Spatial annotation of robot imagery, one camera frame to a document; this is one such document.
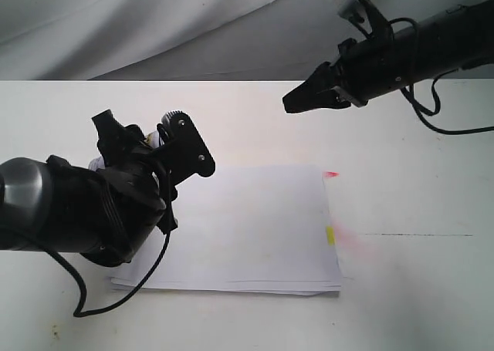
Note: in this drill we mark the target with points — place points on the white spray paint can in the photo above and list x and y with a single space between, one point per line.
152 139

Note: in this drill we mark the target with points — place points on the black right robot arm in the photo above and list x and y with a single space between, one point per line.
460 37

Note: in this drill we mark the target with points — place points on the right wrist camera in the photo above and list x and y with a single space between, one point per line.
366 18

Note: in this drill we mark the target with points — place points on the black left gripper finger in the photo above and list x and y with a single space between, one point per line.
111 141

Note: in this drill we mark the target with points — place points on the white backdrop cloth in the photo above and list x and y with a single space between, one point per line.
159 40

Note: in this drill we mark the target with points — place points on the white paper stack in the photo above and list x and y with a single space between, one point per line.
244 229

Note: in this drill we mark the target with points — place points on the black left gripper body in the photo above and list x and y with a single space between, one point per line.
136 197

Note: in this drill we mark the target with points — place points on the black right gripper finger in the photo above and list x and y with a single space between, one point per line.
325 78
301 100

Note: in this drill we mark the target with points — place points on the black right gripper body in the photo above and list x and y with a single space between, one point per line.
367 69

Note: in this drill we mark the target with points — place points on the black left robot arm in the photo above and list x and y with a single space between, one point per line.
54 202

